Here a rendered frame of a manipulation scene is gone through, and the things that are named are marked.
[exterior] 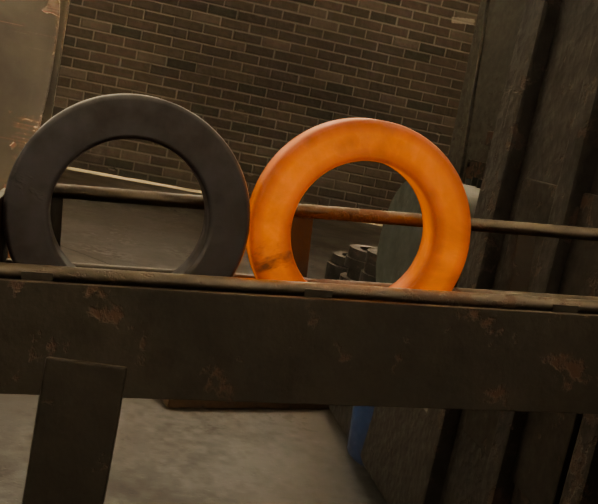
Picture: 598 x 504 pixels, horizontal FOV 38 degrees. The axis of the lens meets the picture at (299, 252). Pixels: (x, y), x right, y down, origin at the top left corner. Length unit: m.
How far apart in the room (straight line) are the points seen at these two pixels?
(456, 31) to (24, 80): 4.63
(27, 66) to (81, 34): 3.57
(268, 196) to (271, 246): 0.04
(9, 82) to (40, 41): 0.18
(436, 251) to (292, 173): 0.14
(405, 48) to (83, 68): 2.49
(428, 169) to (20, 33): 2.59
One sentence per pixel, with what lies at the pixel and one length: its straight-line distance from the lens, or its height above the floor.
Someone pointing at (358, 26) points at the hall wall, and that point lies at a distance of 6.97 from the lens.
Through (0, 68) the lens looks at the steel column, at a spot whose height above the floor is 0.70.
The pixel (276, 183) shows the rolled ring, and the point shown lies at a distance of 0.67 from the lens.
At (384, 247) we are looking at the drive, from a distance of 2.22.
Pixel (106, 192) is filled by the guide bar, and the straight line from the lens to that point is 0.72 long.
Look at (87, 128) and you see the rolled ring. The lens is 0.65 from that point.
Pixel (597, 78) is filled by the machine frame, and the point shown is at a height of 0.88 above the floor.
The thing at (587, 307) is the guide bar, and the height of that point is 0.65.
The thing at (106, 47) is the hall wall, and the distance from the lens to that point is 6.73.
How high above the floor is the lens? 0.76
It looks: 9 degrees down
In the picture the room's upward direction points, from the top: 12 degrees clockwise
